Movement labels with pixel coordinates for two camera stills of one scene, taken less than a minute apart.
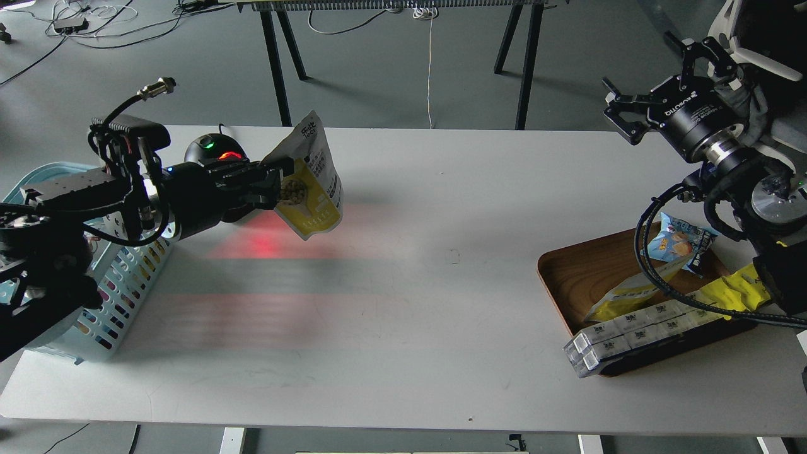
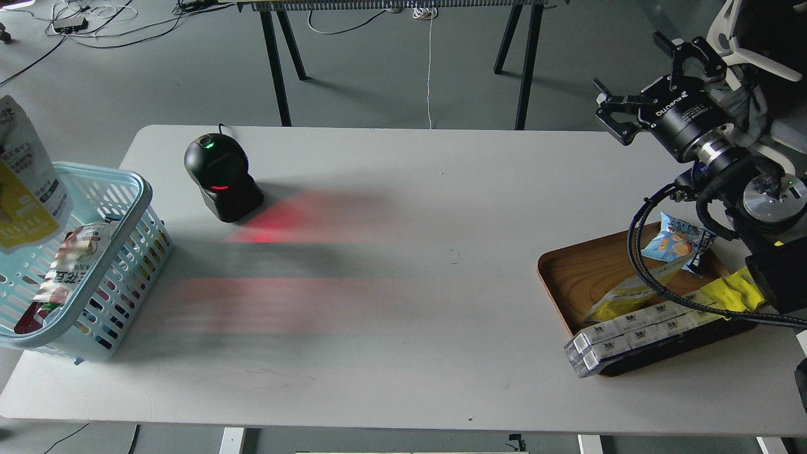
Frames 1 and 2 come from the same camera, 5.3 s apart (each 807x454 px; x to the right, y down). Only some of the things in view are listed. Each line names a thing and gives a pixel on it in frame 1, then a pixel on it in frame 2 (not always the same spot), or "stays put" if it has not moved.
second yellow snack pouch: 632,292 stays put
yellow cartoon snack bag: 743,291 stays put
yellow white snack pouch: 311,198 → 34,205
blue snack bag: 679,242 stays put
